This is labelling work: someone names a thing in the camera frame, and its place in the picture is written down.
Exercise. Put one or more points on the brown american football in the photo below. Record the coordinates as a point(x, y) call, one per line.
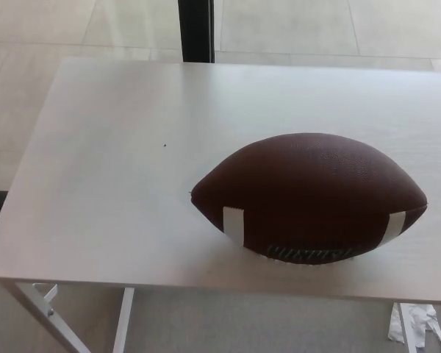
point(308, 191)

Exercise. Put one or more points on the black vertical pillar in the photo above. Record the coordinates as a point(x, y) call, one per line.
point(196, 29)

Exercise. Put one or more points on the white upright table leg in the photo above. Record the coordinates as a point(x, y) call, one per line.
point(123, 320)
point(408, 327)

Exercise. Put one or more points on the white diagonal table leg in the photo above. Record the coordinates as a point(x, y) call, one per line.
point(44, 316)

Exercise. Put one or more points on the crumpled white tape scrap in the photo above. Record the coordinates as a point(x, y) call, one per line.
point(395, 327)

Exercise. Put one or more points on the white metal bracket strut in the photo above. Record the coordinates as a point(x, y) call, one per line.
point(50, 292)

